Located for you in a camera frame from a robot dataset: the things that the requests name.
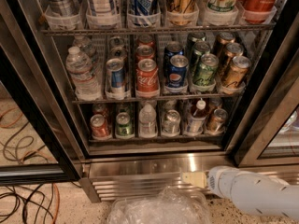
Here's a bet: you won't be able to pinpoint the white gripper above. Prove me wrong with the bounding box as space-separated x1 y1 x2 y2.
181 166 237 198

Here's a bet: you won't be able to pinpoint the orange can bottom shelf front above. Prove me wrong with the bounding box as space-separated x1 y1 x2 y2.
206 108 228 132

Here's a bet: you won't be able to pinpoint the orange can shelf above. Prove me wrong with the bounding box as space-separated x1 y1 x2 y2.
206 108 228 132
208 97 222 113

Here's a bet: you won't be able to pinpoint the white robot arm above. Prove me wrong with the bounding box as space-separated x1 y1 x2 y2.
180 166 299 220

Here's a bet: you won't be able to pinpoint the silver can bottom shelf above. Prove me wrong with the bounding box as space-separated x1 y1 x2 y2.
163 109 180 134

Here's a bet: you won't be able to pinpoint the clear water bottle bottom shelf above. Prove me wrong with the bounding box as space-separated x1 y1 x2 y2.
138 104 156 138

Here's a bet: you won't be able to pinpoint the orange can bottom shelf rear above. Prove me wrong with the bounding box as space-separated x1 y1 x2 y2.
208 97 222 113

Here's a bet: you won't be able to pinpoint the right glass fridge door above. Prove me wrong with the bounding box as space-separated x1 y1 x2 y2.
233 47 299 168

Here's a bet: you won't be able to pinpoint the glass fridge door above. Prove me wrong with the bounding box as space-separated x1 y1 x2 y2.
233 47 299 168
0 0 82 185

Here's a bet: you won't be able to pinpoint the green can bottom shelf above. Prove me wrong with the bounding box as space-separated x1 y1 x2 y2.
116 112 133 137

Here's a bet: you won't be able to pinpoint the steel fridge bottom grille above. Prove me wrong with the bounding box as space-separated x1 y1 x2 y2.
78 152 299 203

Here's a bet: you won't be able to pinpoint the green can middle front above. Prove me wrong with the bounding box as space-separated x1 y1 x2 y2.
192 53 219 86

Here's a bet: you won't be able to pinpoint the gold can middle front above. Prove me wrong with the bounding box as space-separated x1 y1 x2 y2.
221 56 251 89

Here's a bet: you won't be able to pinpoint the blue pepsi can front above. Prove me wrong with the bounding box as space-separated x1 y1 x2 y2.
167 55 189 88

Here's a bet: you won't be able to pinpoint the blue pepsi can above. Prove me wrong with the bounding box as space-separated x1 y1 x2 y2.
164 41 184 76
167 55 189 88

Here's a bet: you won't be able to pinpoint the red can bottom shelf front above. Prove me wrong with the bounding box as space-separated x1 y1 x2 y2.
90 114 110 138

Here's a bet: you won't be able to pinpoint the red coca-cola can front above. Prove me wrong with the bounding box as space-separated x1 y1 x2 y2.
136 59 158 92

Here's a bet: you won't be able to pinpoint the red can bottom shelf rear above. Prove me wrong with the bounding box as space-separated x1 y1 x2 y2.
93 104 109 119

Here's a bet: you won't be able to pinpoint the blue silver can front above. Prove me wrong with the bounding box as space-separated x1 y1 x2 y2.
106 58 125 93

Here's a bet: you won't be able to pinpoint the blue pepsi can rear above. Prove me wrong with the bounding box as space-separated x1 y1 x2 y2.
164 41 184 76

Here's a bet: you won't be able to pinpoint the green can middle rear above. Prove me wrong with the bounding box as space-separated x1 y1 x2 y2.
186 32 206 55

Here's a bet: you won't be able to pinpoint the gold can middle rear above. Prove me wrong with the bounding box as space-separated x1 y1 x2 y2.
212 32 235 57

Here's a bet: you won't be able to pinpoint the red coca-cola can rear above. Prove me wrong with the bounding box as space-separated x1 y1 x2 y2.
137 35 155 47

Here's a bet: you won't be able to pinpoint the silver can middle rear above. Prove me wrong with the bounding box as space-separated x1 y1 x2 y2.
108 36 125 49

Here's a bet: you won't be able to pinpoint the large water bottle middle shelf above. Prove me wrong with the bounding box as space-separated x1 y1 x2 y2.
65 47 102 101

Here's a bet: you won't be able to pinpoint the left glass fridge door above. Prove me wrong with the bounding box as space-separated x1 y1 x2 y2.
0 0 82 185

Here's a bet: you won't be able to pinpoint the rear water bottle middle shelf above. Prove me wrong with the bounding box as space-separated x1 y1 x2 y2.
73 35 98 65

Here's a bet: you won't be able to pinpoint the gold tall can top shelf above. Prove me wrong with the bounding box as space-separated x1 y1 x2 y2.
166 0 196 26

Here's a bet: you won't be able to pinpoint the red coca-cola can top shelf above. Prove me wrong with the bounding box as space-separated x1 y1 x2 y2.
238 0 277 24

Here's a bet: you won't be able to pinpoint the crumpled clear plastic bag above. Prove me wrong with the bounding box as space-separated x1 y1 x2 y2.
107 187 212 224

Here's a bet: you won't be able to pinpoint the brown bottle white cap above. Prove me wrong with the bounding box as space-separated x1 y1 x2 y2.
186 100 207 133

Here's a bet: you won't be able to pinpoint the middle wire shelf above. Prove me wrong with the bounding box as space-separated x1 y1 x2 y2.
72 92 244 105

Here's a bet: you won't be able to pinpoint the wire shelf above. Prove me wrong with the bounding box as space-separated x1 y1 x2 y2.
41 23 276 36
72 92 244 105

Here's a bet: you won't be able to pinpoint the black cables on floor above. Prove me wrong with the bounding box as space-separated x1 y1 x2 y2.
0 121 82 224

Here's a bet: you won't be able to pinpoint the top wire shelf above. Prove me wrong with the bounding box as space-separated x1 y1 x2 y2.
41 23 276 36

